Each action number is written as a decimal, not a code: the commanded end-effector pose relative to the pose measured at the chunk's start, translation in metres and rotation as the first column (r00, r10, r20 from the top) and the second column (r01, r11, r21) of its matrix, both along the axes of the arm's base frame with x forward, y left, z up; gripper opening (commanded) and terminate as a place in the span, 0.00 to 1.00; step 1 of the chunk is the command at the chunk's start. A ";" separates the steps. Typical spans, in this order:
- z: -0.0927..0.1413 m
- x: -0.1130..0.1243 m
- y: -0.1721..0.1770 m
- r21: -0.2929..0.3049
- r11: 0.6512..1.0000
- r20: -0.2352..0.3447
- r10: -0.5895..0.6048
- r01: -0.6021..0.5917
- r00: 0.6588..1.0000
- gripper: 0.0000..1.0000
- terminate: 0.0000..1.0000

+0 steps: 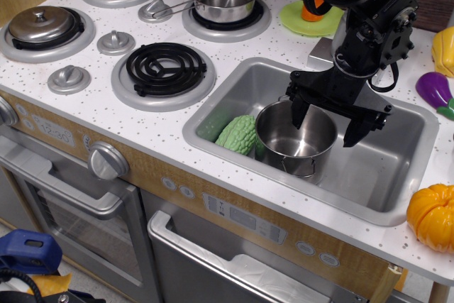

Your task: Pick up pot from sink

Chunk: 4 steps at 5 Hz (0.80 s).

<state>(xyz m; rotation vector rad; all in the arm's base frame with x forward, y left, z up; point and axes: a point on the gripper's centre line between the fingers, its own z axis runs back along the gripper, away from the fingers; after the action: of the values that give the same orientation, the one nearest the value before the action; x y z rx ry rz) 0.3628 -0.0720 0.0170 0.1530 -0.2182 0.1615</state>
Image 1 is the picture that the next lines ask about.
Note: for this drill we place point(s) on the green plastic plate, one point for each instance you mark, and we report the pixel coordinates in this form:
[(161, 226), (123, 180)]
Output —
[(290, 16)]

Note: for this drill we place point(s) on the silver oven dial knob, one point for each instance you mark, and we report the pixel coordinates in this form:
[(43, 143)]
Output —
[(105, 162)]

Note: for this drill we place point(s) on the blue clamp tool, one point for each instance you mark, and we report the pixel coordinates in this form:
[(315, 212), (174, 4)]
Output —
[(30, 252)]

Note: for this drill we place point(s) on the grey stove knob centre back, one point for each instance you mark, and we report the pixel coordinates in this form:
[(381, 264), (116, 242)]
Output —
[(155, 12)]

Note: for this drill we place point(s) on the toy oven door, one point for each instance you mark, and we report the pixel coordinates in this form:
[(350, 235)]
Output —
[(99, 225)]

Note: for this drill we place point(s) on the yellow toy bell pepper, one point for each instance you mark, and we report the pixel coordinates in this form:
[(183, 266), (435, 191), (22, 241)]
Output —
[(442, 51)]

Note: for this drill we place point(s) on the domed steel lid, left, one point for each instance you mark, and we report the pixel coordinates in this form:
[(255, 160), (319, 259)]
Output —
[(46, 24)]

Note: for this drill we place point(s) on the orange toy carrot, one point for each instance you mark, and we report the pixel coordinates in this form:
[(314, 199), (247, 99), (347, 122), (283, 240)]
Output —
[(309, 16)]

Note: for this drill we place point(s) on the green bumpy bitter gourd toy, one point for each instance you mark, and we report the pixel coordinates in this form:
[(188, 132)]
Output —
[(239, 135)]

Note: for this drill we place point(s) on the black coil burner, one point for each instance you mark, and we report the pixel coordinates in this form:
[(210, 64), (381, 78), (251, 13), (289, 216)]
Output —
[(165, 69)]

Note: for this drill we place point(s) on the toy dishwasher door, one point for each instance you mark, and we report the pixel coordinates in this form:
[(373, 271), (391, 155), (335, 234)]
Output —
[(189, 272)]

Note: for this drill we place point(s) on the orange toy pumpkin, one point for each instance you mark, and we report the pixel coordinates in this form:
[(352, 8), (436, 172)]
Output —
[(430, 216)]

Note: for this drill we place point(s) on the grey stove knob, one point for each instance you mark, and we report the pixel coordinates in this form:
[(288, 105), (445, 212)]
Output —
[(115, 43), (69, 80), (155, 12)]

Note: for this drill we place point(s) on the purple toy eggplant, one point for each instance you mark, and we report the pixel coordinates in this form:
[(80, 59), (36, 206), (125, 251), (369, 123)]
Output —
[(434, 89)]

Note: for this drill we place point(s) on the silver dial knob left edge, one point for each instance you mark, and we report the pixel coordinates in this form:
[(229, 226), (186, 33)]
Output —
[(8, 115)]

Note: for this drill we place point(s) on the grey stove knob middle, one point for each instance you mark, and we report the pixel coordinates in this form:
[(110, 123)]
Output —
[(115, 43)]

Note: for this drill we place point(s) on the grey toy faucet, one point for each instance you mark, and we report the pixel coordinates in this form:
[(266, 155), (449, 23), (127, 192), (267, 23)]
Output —
[(320, 58)]

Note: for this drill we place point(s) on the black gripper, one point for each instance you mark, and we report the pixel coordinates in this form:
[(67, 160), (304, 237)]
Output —
[(341, 94)]

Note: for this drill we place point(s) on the steel pot with handles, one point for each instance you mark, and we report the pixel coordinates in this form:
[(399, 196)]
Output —
[(301, 152)]

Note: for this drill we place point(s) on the grey toy sink basin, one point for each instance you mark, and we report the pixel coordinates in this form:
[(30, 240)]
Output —
[(373, 180)]

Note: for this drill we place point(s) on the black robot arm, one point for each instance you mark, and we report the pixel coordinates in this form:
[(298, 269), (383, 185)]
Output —
[(376, 36)]

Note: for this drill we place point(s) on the grey stove knob front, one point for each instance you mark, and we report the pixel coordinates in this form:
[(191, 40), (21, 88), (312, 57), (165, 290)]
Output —
[(69, 80)]

